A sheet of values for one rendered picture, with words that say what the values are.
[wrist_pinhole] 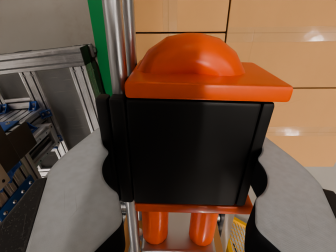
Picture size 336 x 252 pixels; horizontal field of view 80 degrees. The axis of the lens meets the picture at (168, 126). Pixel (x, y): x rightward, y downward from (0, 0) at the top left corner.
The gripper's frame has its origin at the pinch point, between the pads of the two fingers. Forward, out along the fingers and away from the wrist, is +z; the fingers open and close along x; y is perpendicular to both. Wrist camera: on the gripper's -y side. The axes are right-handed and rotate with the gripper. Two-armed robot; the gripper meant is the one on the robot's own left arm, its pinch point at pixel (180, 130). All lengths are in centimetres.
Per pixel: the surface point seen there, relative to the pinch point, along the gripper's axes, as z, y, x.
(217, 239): 38, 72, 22
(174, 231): 0.4, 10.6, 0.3
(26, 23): 120, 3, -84
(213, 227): -0.7, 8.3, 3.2
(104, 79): 120, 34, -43
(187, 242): -0.6, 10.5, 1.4
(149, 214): -0.8, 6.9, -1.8
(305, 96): 66, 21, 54
